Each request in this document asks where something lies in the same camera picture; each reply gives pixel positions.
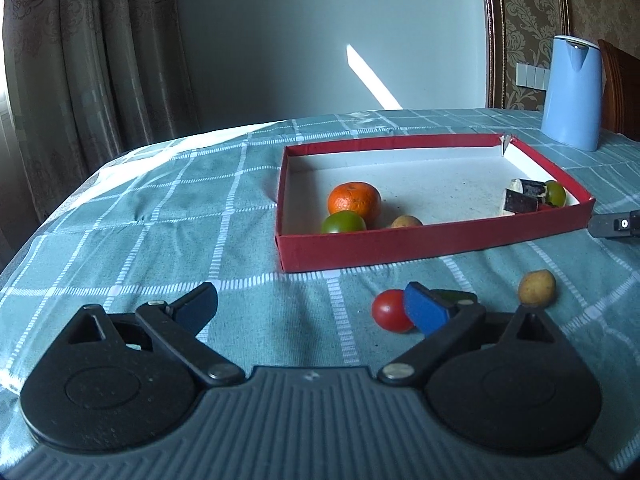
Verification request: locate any red cherry tomato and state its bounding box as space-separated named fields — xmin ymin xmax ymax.
xmin=371 ymin=288 xmax=413 ymax=334

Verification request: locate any green cherry tomato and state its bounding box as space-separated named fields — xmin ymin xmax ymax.
xmin=544 ymin=180 xmax=566 ymax=208

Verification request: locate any dark sugarcane piece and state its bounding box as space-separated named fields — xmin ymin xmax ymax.
xmin=509 ymin=179 xmax=547 ymax=200
xmin=500 ymin=188 xmax=538 ymax=216

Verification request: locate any yellow tan small fruit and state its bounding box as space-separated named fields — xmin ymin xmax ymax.
xmin=518 ymin=270 xmax=556 ymax=308

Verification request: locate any brown wooden chair back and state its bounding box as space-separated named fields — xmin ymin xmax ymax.
xmin=598 ymin=39 xmax=640 ymax=141

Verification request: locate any blue electric kettle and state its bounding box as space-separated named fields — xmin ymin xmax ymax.
xmin=541 ymin=35 xmax=603 ymax=152

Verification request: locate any teal checked tablecloth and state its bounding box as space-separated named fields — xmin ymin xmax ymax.
xmin=1 ymin=108 xmax=639 ymax=470

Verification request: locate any small tan longan fruit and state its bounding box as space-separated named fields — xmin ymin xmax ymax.
xmin=390 ymin=214 xmax=422 ymax=229

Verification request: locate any orange tangerine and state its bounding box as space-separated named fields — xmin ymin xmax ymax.
xmin=326 ymin=181 xmax=382 ymax=228

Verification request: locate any red white shallow box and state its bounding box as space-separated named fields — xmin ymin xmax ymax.
xmin=276 ymin=133 xmax=596 ymax=272

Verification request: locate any patterned beige curtain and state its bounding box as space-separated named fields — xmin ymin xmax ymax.
xmin=0 ymin=0 xmax=201 ymax=261

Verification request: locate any white wall switch panel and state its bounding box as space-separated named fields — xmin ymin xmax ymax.
xmin=515 ymin=63 xmax=550 ymax=91

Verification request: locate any brown wooden wall frame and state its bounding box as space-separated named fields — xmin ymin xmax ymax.
xmin=484 ymin=0 xmax=570 ymax=110

